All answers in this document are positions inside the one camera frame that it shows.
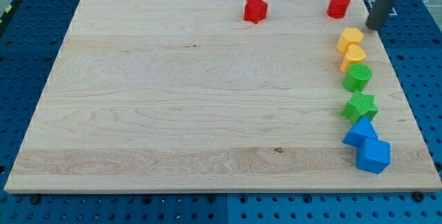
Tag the red star block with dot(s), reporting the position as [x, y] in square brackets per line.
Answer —
[255, 11]

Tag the green star block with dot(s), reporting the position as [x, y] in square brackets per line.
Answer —
[358, 106]

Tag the light wooden board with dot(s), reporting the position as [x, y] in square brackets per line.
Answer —
[185, 96]

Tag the green cylinder block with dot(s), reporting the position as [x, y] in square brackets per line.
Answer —
[357, 77]

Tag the yellow heart block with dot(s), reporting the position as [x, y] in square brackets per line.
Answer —
[354, 54]

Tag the yellow pentagon block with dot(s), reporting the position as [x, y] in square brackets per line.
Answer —
[348, 37]

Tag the blue triangle block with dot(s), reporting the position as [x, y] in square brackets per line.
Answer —
[359, 132]

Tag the red cylinder block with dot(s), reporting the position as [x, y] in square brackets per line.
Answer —
[337, 8]

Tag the blue cube block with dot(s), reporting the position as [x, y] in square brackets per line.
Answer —
[373, 155]

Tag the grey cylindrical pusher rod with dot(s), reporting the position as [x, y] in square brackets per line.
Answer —
[379, 13]

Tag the yellow black hazard tape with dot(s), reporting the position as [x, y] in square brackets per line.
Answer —
[10, 11]

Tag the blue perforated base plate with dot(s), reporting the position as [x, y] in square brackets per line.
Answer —
[30, 42]

